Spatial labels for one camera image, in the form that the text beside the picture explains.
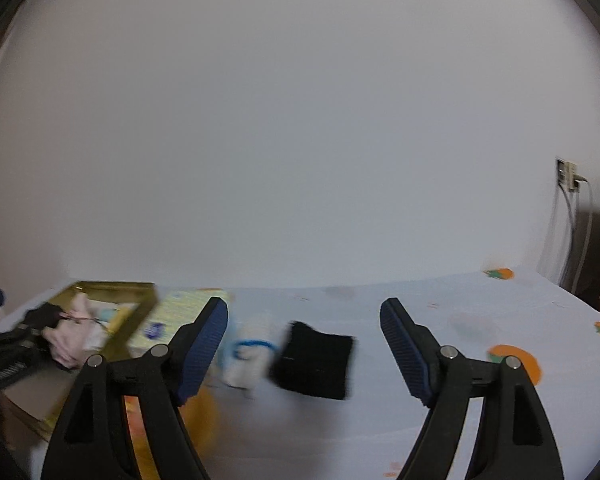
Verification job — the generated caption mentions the white sock blue band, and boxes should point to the white sock blue band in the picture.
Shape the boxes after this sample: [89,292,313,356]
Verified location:
[221,312,283,392]

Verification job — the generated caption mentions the black fuzzy cloth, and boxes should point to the black fuzzy cloth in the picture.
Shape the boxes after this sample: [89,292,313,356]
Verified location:
[268,321,355,401]

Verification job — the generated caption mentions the wall power socket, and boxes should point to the wall power socket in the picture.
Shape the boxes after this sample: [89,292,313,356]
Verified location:
[556,158,586,193]

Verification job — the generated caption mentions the pink tissue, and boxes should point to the pink tissue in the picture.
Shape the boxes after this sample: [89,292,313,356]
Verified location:
[42,292,108,370]

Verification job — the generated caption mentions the persimmon print tablecloth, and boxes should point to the persimmon print tablecloth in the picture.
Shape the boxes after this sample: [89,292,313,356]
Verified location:
[204,268,600,479]

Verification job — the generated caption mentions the wall cables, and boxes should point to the wall cables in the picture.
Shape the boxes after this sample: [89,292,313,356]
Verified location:
[536,179,596,296]

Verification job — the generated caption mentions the gold rectangular tin box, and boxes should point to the gold rectangular tin box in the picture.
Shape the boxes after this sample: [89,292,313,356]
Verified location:
[4,281,158,441]

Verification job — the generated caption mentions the mint green soft item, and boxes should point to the mint green soft item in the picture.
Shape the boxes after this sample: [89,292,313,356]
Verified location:
[97,307,125,334]

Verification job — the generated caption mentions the yellow dotted tissue pack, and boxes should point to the yellow dotted tissue pack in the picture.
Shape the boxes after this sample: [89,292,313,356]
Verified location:
[126,288,233,358]

